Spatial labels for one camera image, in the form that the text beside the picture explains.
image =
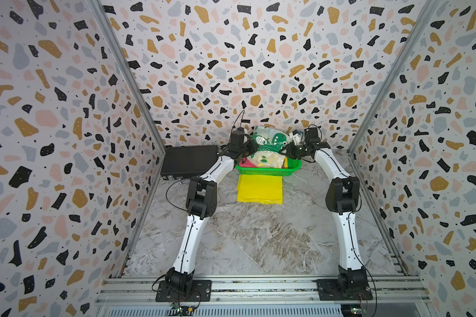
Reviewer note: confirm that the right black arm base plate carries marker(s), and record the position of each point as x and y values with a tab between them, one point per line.
336	289

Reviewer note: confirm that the green plastic basket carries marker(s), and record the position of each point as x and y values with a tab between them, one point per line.
250	169

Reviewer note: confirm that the black hard case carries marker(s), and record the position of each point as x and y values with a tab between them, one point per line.
188	161

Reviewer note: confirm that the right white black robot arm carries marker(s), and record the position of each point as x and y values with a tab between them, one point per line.
342	199

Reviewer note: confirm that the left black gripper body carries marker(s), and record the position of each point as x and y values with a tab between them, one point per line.
247	148

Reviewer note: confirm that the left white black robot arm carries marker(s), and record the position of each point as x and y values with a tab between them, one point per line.
201	204

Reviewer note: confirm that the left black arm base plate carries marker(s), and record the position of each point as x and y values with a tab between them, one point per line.
198	290

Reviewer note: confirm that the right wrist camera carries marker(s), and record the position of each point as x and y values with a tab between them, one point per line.
297	137

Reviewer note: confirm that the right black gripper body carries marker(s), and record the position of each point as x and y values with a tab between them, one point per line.
296	151

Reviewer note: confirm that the aluminium mounting rail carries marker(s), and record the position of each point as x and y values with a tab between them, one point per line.
264	296

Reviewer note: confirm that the plain yellow raincoat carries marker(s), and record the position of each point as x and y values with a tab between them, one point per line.
260	189

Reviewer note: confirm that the white green dinosaur raincoat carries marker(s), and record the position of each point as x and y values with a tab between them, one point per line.
270	142

